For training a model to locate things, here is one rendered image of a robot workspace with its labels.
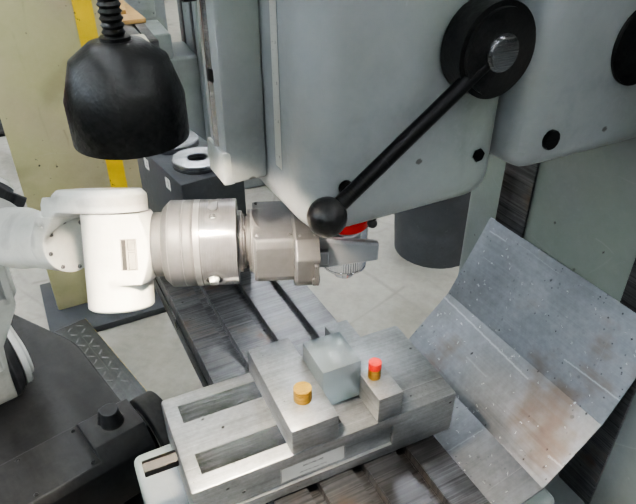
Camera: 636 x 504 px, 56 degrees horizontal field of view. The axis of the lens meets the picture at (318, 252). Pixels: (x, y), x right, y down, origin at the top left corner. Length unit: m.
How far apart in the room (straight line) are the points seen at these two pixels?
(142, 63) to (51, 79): 1.90
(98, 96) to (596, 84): 0.40
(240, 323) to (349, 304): 1.55
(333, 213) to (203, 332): 0.61
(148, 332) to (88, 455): 1.22
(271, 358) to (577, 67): 0.48
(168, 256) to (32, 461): 0.83
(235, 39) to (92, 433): 0.99
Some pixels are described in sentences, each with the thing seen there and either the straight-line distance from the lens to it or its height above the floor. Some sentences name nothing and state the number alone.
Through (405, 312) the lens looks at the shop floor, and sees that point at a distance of 2.52.
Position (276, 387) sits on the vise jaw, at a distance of 0.74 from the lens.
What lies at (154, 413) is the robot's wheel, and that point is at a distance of 1.35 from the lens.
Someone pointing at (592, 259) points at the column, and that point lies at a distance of 0.89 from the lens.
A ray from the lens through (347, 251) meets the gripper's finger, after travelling 0.60.
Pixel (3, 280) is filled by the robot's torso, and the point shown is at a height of 0.97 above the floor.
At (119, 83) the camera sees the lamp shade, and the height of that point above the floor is 1.47.
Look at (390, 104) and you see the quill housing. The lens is 0.46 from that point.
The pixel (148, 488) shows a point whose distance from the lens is 0.92.
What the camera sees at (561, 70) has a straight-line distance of 0.54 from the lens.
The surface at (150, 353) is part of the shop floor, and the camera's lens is 2.39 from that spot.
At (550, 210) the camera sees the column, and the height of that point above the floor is 1.15.
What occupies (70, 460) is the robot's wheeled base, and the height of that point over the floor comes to 0.59.
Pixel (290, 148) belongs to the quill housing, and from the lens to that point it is 0.47.
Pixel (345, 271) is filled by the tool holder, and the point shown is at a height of 1.21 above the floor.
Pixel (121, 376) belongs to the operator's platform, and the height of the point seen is 0.40.
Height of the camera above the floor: 1.57
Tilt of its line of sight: 33 degrees down
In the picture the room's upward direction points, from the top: straight up
